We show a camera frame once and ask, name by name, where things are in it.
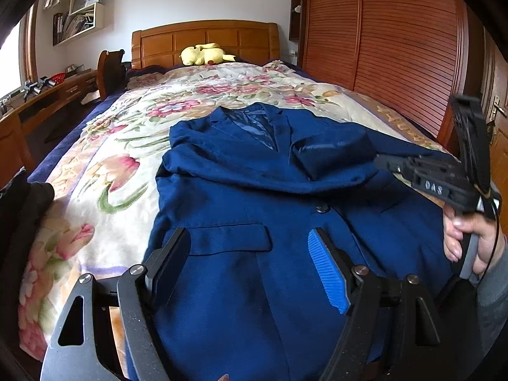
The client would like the floral blanket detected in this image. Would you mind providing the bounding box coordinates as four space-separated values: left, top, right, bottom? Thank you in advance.
18 61 461 366

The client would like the blue suit jacket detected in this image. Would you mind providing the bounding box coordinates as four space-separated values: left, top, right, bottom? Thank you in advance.
125 102 466 381

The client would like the wooden bed headboard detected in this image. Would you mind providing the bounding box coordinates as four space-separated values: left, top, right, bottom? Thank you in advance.
131 20 282 71

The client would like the wooden chair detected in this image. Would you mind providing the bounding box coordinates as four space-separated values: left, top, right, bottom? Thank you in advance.
97 49 132 102

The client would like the white wall shelf with books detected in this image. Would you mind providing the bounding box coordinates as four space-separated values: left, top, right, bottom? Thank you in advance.
42 0 110 47

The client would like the person's right hand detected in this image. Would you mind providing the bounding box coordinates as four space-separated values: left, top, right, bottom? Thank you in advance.
442 207 507 276

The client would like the wooden desk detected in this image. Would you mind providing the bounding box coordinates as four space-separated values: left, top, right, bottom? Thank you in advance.
0 69 100 185

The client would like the wooden louvered wardrobe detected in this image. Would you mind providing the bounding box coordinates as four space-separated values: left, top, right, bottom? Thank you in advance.
297 0 474 155

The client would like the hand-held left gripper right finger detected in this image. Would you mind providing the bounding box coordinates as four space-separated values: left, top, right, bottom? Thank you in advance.
307 228 483 381

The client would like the person's right forearm grey sleeve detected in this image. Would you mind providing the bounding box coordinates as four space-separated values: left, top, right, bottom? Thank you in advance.
474 238 508 368

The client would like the dark cloth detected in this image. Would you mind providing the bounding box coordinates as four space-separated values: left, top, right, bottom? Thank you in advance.
0 170 56 290

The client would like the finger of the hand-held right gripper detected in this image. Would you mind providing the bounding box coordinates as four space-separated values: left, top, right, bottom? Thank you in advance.
374 154 424 185

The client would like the dark wooden niche shelf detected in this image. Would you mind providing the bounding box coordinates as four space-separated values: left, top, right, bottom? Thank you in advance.
289 0 304 42

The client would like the wooden door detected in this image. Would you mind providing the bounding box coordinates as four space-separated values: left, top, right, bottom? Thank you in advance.
479 28 508 195

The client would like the dark blue bed sheet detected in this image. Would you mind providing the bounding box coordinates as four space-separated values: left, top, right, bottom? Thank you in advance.
27 63 137 185

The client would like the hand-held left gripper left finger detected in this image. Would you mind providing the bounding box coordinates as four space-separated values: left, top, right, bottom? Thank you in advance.
42 227 192 381

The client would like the brass door handle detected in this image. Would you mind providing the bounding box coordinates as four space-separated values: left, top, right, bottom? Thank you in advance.
491 95 508 119

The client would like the black cable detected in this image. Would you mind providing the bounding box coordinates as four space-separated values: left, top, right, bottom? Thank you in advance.
477 188 502 286

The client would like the yellow plush toy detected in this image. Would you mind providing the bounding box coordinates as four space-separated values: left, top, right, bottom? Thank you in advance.
180 42 236 66

